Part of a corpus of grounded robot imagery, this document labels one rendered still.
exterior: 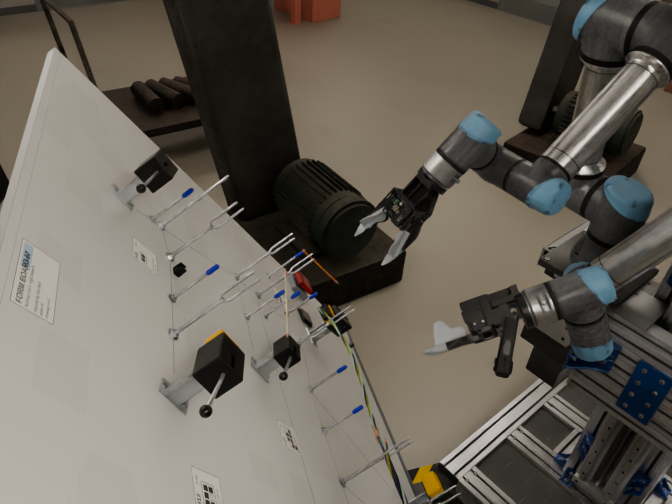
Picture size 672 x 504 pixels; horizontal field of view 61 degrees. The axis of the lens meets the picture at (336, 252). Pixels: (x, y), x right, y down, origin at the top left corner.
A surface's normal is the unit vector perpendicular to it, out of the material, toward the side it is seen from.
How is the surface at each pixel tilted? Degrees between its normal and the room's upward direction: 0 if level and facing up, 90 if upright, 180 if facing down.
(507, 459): 0
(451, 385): 0
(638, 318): 0
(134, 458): 54
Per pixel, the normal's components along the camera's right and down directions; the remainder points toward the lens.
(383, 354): 0.06, -0.79
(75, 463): 0.81, -0.57
